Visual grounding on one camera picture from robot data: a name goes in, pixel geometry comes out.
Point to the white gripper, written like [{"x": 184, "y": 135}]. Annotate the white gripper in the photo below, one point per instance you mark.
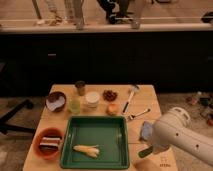
[{"x": 159, "y": 148}]

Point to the blue sponge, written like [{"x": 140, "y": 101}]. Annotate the blue sponge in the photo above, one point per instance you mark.
[{"x": 146, "y": 130}]

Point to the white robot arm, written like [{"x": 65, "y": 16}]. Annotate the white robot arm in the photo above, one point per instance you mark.
[{"x": 172, "y": 129}]

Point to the orange fruit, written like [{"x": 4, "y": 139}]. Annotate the orange fruit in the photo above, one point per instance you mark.
[{"x": 112, "y": 109}]

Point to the black chair base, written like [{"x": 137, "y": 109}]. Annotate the black chair base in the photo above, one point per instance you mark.
[{"x": 5, "y": 127}]

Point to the striped sponge in bowl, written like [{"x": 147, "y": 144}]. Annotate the striped sponge in bowl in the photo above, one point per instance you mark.
[{"x": 50, "y": 142}]

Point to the orange bowl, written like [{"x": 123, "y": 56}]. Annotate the orange bowl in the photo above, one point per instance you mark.
[{"x": 45, "y": 153}]

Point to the green plastic cup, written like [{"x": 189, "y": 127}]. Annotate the green plastic cup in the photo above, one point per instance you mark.
[{"x": 74, "y": 106}]

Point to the spatula with black handle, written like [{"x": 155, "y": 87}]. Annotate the spatula with black handle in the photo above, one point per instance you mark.
[{"x": 134, "y": 89}]

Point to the green plastic tray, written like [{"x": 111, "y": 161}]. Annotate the green plastic tray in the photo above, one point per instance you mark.
[{"x": 108, "y": 133}]

